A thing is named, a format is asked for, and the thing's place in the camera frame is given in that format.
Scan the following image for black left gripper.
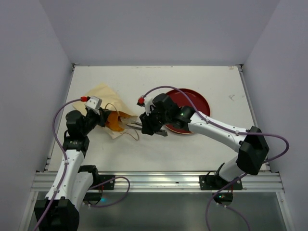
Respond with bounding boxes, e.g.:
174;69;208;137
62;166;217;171
80;106;111;135

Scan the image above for metal tongs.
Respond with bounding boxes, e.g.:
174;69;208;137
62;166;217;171
119;118;168;137

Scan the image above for fake orange ring donut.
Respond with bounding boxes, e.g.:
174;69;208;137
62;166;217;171
105;111;130;132

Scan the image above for white paper bag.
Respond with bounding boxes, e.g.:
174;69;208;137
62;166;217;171
85;83;137;139

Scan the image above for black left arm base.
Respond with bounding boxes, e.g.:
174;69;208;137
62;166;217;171
83;174;115;205

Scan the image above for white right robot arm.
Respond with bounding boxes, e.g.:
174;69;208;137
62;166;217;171
137;93;269;189

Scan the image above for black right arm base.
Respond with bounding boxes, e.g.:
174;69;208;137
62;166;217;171
199;171;243;206

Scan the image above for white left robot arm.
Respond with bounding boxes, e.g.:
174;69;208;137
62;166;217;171
34;108;111;231

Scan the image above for dark red round plate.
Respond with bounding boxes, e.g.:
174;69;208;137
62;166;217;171
166;89;210;135

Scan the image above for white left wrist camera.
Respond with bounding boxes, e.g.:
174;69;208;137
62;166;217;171
80;96;102;114

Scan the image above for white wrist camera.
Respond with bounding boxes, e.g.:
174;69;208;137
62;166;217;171
137;96;155;116
80;96;102;114

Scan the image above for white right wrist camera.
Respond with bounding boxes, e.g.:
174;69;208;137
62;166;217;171
137;96;155;116

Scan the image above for aluminium mounting rail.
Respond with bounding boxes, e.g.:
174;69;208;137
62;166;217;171
30;170;284;193

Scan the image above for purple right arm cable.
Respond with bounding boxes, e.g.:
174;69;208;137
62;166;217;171
143;86;290;231

